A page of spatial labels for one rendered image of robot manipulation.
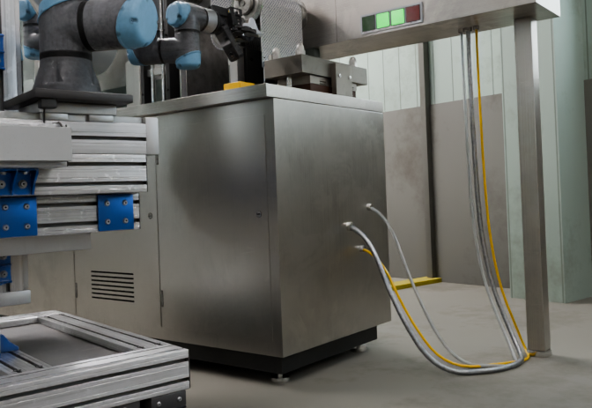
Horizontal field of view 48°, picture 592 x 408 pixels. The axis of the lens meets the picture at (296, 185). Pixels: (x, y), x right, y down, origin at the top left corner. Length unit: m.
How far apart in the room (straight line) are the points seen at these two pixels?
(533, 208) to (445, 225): 1.88
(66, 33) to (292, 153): 0.77
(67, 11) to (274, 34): 0.99
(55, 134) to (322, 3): 1.48
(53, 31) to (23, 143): 0.33
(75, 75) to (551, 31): 2.52
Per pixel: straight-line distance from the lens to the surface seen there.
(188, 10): 2.06
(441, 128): 4.23
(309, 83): 2.26
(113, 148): 1.62
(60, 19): 1.64
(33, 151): 1.42
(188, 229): 2.22
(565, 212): 3.52
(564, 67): 3.61
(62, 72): 1.61
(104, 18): 1.59
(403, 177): 4.42
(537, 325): 2.43
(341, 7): 2.62
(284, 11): 2.52
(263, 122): 2.00
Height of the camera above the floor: 0.57
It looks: 1 degrees up
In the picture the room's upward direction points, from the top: 2 degrees counter-clockwise
